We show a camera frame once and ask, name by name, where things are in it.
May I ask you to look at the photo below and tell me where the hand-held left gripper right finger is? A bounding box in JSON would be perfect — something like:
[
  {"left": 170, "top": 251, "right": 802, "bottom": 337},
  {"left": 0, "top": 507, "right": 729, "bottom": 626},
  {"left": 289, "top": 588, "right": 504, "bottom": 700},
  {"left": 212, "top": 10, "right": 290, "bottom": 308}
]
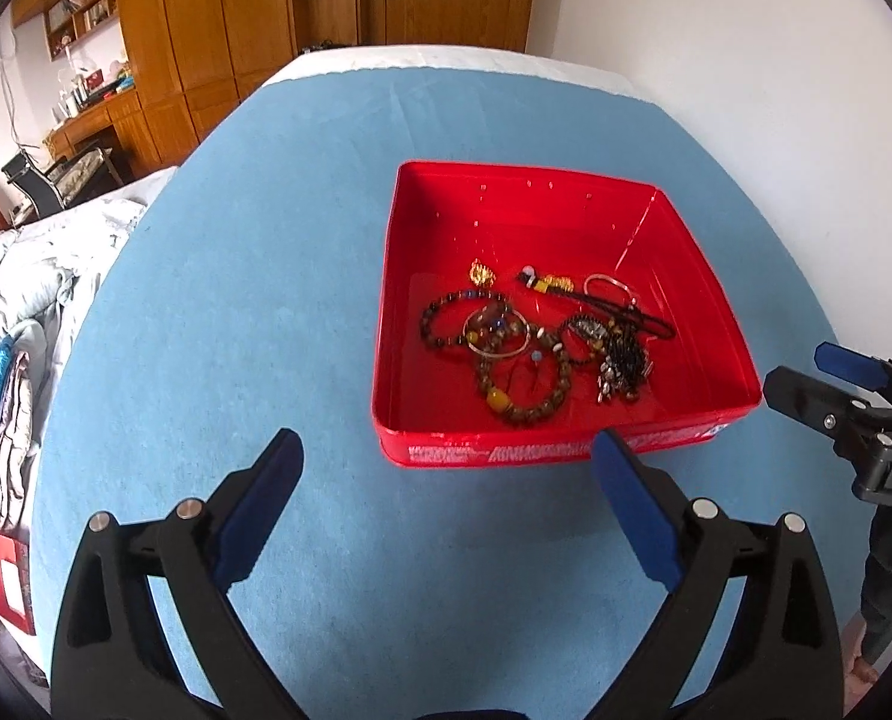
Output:
[{"left": 588, "top": 429, "right": 844, "bottom": 720}]

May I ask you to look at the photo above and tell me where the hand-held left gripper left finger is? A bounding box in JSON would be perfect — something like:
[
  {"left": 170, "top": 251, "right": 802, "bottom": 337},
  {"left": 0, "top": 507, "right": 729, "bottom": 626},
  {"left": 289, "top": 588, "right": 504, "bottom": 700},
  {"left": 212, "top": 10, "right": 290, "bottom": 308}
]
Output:
[{"left": 52, "top": 427, "right": 308, "bottom": 720}]

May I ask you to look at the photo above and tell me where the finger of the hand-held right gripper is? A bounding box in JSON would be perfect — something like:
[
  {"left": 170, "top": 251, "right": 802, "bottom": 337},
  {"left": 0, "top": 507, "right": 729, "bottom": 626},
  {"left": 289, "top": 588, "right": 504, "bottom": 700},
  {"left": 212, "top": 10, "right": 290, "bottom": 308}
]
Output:
[
  {"left": 815, "top": 341, "right": 892, "bottom": 410},
  {"left": 762, "top": 366, "right": 883, "bottom": 460}
]

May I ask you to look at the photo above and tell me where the silver chain necklace with pendant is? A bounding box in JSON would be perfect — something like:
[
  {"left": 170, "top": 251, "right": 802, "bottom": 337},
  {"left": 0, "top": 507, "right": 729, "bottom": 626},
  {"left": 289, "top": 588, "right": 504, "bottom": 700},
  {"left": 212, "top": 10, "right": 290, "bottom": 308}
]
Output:
[{"left": 566, "top": 315, "right": 657, "bottom": 404}]

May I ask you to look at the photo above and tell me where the wide silver bangle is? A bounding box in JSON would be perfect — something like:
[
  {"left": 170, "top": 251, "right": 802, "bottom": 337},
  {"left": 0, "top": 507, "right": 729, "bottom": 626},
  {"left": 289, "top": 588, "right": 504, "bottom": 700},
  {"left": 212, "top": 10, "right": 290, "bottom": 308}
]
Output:
[{"left": 461, "top": 306, "right": 538, "bottom": 359}]

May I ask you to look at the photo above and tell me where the red plastic box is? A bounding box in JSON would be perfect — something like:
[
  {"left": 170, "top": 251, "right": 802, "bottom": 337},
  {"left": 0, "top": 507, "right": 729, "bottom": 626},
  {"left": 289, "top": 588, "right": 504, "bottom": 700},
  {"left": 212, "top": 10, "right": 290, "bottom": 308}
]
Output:
[{"left": 371, "top": 159, "right": 763, "bottom": 470}]

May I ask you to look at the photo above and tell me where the person's right forearm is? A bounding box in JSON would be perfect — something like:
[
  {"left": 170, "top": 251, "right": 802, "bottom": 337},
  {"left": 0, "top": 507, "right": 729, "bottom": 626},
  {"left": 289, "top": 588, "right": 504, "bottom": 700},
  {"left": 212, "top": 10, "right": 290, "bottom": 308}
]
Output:
[{"left": 843, "top": 506, "right": 892, "bottom": 685}]

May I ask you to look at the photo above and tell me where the thin silver bangle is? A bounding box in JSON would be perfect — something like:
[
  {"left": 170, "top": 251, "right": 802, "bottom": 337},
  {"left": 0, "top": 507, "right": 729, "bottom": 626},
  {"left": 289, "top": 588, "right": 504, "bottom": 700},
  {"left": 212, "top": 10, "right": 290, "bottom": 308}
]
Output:
[{"left": 582, "top": 273, "right": 636, "bottom": 307}]

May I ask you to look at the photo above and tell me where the blue mat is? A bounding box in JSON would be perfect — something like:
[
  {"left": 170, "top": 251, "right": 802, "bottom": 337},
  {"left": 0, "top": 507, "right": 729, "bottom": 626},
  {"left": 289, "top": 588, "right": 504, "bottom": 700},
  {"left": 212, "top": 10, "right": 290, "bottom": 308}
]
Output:
[{"left": 26, "top": 64, "right": 878, "bottom": 720}]

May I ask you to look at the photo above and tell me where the yellow knotted charm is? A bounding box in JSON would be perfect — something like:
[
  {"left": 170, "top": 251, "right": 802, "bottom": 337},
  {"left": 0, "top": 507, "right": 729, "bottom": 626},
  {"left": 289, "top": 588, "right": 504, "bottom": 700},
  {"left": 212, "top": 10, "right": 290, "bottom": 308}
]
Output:
[{"left": 519, "top": 266, "right": 576, "bottom": 299}]

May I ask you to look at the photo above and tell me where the red paper bag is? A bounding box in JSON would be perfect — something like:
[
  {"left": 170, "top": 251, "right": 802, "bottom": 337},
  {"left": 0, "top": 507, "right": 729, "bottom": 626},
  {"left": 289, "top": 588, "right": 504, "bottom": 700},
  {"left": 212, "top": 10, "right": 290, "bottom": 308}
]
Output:
[{"left": 0, "top": 526, "right": 40, "bottom": 637}]

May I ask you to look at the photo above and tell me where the white bedding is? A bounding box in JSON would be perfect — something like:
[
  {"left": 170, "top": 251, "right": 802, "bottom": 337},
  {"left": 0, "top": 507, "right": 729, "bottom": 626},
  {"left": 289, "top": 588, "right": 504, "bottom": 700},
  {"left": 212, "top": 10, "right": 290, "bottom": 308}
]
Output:
[{"left": 0, "top": 165, "right": 181, "bottom": 533}]

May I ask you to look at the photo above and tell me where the black office chair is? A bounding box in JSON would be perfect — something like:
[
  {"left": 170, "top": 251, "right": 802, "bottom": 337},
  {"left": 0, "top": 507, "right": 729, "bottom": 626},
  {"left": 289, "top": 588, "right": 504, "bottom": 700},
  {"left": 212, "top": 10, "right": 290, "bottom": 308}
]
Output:
[{"left": 1, "top": 145, "right": 126, "bottom": 220}]

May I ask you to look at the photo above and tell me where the wooden desk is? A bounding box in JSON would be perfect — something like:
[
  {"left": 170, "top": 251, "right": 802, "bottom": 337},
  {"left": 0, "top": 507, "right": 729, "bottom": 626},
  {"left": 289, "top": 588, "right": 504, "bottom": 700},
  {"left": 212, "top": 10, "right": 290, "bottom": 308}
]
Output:
[{"left": 43, "top": 88, "right": 151, "bottom": 181}]

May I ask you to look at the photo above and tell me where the wooden wardrobe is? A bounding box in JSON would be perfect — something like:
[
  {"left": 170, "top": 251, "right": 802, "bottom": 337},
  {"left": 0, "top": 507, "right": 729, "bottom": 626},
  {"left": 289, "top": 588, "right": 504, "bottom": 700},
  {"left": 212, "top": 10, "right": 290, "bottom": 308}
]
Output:
[{"left": 110, "top": 0, "right": 368, "bottom": 166}]

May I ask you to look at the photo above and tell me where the white sheet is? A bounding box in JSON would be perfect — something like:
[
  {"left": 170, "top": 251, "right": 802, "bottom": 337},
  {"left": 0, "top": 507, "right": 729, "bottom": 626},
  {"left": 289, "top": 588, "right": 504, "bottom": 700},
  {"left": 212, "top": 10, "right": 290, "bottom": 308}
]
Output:
[{"left": 254, "top": 43, "right": 653, "bottom": 102}]

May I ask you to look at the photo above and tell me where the black bead string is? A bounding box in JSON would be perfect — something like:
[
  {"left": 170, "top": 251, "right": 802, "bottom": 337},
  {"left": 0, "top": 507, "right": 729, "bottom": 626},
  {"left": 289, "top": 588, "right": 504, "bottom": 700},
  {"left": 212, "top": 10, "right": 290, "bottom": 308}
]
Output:
[{"left": 602, "top": 326, "right": 648, "bottom": 383}]

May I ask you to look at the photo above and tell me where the black cord necklace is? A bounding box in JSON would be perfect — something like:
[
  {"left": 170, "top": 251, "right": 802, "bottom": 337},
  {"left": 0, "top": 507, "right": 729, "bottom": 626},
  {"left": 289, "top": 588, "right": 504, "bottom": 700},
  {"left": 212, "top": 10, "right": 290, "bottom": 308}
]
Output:
[{"left": 566, "top": 286, "right": 678, "bottom": 340}]

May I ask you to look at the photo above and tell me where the amber bead bracelet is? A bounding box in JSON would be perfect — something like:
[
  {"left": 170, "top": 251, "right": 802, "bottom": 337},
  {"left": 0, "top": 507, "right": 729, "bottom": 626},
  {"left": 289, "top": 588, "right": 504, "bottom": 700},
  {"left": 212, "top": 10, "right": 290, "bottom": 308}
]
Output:
[{"left": 474, "top": 328, "right": 576, "bottom": 430}]

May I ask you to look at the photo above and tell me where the brown braided bracelet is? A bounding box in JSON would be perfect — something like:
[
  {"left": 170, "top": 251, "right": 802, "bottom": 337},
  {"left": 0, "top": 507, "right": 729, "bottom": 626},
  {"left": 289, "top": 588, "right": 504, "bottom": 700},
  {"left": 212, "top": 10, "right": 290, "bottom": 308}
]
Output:
[{"left": 560, "top": 315, "right": 613, "bottom": 368}]

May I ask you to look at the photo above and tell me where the dark bead bracelet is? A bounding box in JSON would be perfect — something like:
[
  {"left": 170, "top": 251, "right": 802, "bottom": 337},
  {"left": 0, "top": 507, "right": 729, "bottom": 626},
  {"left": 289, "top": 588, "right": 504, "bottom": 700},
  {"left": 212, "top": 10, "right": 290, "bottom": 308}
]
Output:
[{"left": 418, "top": 287, "right": 508, "bottom": 355}]

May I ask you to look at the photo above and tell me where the wooden wall bookshelf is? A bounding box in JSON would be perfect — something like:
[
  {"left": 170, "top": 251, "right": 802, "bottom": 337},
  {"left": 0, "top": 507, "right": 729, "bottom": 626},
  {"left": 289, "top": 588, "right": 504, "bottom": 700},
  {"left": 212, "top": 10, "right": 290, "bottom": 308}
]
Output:
[{"left": 9, "top": 0, "right": 121, "bottom": 65}]

